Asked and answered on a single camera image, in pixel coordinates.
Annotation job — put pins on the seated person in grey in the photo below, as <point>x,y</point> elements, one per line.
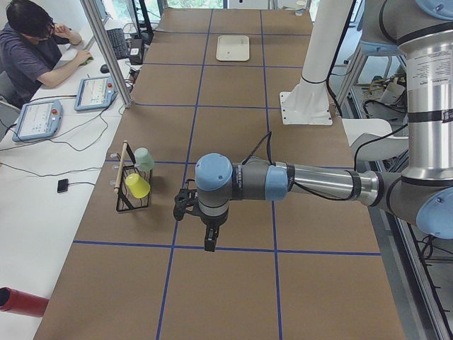
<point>30,52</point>

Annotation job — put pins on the green plastic cup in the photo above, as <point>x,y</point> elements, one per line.
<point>143,159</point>

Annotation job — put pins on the yellow plastic cup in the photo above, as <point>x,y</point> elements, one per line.
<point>137,185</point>

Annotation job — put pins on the aluminium frame post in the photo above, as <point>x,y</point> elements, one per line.
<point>99,33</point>

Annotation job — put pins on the blue teach pendant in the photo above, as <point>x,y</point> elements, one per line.
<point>38,120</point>
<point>95,93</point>

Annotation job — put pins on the far blue teach pendant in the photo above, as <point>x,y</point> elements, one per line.
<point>95,93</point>

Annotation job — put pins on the cream rabbit tray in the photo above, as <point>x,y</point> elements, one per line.
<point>233,48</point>

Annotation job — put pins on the small black puck device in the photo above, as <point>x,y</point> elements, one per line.
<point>62,185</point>

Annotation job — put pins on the white chair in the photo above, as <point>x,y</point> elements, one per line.
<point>360,131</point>

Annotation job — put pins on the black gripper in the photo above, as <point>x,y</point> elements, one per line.
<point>211,221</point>

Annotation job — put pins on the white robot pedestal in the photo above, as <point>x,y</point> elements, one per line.
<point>308,102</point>

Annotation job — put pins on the black computer mouse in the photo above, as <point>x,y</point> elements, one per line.
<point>104,69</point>

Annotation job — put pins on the black keyboard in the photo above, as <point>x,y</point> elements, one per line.
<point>118,43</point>

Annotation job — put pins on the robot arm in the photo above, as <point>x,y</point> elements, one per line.
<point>422,193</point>

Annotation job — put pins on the red cylinder bottle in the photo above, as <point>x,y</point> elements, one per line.
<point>21,303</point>

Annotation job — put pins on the black wire cup rack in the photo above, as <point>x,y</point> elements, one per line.
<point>125,201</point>

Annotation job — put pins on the near blue teach pendant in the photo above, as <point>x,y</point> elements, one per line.
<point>38,120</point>

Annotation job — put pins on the black box on desk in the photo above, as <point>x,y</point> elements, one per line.
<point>136,51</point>

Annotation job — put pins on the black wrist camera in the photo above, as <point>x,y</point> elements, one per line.
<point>186,202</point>

